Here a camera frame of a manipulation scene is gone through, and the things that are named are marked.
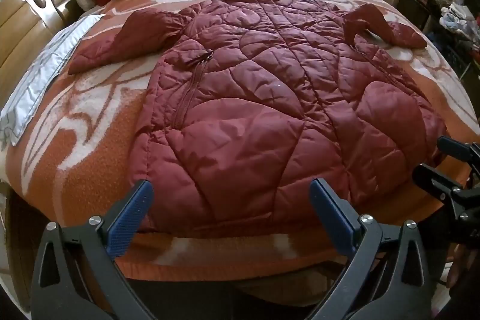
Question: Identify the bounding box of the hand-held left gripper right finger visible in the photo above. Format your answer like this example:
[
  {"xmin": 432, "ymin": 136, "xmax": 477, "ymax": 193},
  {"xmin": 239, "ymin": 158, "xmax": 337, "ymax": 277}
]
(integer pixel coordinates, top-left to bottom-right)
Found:
[{"xmin": 304, "ymin": 178, "xmax": 437, "ymax": 320}]

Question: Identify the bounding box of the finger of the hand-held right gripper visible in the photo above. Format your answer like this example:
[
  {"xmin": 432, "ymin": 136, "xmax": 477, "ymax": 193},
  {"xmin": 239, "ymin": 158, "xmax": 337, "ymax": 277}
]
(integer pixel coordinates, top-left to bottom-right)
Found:
[
  {"xmin": 437, "ymin": 136, "xmax": 480, "ymax": 174},
  {"xmin": 412, "ymin": 163, "xmax": 480, "ymax": 202}
]

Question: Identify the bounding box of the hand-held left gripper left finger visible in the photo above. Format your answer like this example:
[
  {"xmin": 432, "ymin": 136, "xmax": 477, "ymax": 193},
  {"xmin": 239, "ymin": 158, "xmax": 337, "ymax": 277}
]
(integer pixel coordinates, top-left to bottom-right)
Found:
[{"xmin": 32, "ymin": 179, "xmax": 154, "ymax": 320}]

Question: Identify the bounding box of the red quilted jacket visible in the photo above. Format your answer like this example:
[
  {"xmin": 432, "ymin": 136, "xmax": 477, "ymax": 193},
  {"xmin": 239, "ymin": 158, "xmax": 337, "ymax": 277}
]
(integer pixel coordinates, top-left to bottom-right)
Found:
[{"xmin": 67, "ymin": 0, "xmax": 449, "ymax": 234}]

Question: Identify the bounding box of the orange and white blanket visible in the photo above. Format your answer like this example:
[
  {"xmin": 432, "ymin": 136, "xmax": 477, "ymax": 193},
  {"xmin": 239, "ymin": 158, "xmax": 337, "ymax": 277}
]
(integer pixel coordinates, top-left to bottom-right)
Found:
[{"xmin": 5, "ymin": 0, "xmax": 480, "ymax": 281}]

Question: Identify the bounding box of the grey and white pillowcase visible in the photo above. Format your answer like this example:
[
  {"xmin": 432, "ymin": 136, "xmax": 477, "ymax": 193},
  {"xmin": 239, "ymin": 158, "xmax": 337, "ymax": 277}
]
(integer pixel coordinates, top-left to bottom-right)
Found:
[{"xmin": 0, "ymin": 13, "xmax": 106, "ymax": 148}]

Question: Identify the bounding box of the wooden headboard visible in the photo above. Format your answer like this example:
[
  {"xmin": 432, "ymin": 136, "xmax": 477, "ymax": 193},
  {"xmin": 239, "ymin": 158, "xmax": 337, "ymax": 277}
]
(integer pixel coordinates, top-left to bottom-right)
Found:
[{"xmin": 0, "ymin": 0, "xmax": 111, "ymax": 107}]

